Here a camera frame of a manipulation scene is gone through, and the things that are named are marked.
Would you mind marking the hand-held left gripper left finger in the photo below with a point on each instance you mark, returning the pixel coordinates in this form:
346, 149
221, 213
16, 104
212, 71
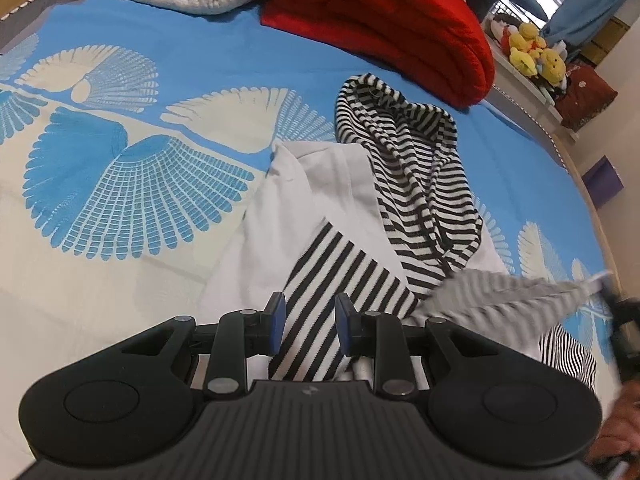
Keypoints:
275, 322

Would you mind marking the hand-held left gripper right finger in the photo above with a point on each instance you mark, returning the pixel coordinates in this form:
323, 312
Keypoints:
344, 325

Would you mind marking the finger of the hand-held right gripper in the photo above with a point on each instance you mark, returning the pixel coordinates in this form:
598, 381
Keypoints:
607, 285

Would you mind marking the white black striped hoodie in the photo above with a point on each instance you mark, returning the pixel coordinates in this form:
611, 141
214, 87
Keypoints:
345, 195

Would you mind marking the purple box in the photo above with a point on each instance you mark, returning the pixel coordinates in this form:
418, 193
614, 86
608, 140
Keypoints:
602, 180

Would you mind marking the dark red bag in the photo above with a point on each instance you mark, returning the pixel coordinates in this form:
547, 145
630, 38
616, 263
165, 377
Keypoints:
585, 95

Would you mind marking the blue white printed bed sheet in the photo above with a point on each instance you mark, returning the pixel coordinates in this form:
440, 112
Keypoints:
200, 60

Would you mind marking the white red plush toy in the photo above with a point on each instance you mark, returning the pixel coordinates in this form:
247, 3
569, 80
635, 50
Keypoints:
500, 27

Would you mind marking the blue curtain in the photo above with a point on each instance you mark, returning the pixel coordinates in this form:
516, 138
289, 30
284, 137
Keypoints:
590, 0

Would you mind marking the folded red blanket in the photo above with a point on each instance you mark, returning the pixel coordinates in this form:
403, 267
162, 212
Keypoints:
380, 20

